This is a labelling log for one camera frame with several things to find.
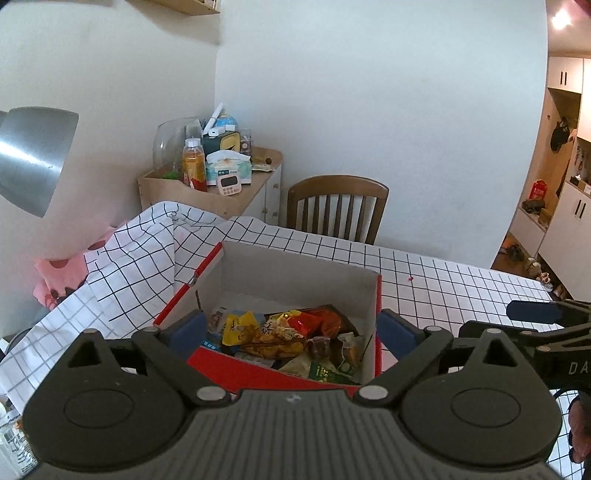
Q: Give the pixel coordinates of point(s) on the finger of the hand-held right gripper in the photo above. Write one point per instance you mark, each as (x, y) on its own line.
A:
(531, 311)
(512, 330)

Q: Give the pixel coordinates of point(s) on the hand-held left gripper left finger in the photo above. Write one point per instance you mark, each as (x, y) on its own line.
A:
(189, 330)

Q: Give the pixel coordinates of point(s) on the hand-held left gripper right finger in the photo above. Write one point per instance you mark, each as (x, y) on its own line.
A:
(392, 330)

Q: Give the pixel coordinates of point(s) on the small bread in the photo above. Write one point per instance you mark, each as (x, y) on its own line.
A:
(351, 353)

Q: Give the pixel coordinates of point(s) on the yellow candy packet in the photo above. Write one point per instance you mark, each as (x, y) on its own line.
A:
(238, 330)

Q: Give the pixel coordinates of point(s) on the red brown snack packet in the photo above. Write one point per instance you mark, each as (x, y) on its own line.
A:
(328, 323)

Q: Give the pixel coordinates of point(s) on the green chip packet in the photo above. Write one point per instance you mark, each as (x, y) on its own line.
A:
(332, 374)

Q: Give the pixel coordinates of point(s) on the clear orange snack bag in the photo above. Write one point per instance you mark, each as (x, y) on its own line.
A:
(277, 334)

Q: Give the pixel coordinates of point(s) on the cream triangular snack packet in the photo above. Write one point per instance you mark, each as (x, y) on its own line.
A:
(295, 365)

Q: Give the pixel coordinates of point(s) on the red cardboard box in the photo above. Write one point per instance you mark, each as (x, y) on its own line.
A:
(295, 272)

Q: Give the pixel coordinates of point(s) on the person's right hand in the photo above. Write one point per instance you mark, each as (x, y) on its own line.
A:
(581, 429)

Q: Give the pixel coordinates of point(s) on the white patterned shoes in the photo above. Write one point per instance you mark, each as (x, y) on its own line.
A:
(545, 280)

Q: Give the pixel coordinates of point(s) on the white checked tablecloth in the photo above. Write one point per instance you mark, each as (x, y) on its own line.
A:
(438, 286)

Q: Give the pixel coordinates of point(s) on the white lower cabinet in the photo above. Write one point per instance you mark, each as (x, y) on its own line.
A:
(565, 240)

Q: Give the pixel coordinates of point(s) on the red decorative item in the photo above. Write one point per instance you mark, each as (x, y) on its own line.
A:
(538, 190)

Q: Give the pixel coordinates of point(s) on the pink dotted cloth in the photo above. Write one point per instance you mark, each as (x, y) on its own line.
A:
(60, 272)

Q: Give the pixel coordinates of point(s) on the light wooden side cabinet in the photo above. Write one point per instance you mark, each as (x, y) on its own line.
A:
(244, 198)

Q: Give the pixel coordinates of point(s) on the white digital timer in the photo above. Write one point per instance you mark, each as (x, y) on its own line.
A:
(228, 185)

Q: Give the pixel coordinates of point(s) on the wooden slatted chair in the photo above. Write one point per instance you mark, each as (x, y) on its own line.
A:
(337, 184)

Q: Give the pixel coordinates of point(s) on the orange juice bottle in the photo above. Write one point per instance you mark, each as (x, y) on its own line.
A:
(194, 168)

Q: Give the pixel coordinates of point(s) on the pale green tissue box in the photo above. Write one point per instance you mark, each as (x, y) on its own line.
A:
(228, 168)

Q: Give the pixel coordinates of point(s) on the black hanging bag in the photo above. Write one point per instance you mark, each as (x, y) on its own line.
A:
(562, 134)

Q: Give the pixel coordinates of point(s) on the clear glass bowl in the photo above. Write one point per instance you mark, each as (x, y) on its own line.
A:
(168, 147)

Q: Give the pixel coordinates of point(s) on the green yellow box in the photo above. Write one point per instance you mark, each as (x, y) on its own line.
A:
(226, 143)

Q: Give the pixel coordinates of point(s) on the small clear jar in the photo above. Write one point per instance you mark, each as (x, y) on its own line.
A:
(246, 142)

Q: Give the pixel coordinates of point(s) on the white labelled container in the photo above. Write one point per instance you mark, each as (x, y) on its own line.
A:
(16, 443)

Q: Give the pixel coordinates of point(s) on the white tube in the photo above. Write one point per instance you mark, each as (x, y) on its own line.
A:
(213, 119)

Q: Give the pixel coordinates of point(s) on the metal lamp shade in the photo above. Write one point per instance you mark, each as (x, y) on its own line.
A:
(32, 152)

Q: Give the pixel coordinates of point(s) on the white upper wall cabinets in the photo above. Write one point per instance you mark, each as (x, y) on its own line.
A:
(565, 76)

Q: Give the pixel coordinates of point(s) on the wooden wall shelf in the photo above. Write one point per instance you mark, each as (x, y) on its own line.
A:
(184, 5)

